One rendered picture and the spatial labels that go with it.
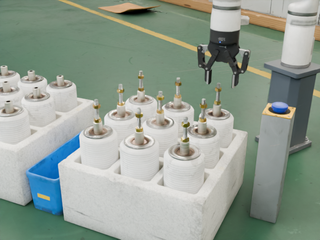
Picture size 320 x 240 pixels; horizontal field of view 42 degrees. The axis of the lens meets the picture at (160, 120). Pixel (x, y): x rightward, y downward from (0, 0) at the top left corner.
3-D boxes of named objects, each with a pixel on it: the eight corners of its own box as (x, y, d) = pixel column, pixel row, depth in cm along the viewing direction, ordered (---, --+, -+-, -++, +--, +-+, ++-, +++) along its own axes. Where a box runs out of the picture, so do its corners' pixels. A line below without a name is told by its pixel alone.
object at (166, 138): (163, 194, 113) (164, 134, 105) (135, 182, 118) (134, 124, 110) (183, 178, 120) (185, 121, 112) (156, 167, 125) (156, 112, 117)
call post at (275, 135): (255, 202, 121) (267, 104, 108) (280, 209, 119) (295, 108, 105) (249, 216, 115) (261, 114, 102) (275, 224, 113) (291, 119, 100)
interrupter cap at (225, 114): (215, 107, 121) (215, 105, 121) (235, 115, 116) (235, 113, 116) (197, 115, 117) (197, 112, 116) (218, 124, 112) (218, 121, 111)
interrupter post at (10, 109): (9, 110, 119) (7, 99, 118) (16, 111, 118) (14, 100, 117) (3, 113, 117) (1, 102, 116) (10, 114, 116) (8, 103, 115)
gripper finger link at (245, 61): (244, 50, 105) (237, 72, 108) (251, 53, 104) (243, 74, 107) (247, 48, 107) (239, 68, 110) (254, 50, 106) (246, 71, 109)
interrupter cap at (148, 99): (123, 100, 126) (123, 98, 125) (142, 94, 130) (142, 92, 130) (140, 108, 121) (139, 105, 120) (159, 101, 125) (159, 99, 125)
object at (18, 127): (17, 155, 131) (8, 102, 123) (42, 162, 127) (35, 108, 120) (-6, 170, 123) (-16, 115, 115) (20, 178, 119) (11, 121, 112)
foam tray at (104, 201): (132, 155, 145) (131, 108, 138) (243, 183, 130) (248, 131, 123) (63, 220, 113) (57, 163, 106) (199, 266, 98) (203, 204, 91)
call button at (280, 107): (272, 107, 106) (273, 100, 105) (288, 110, 105) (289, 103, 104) (269, 113, 103) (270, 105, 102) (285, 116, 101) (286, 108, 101)
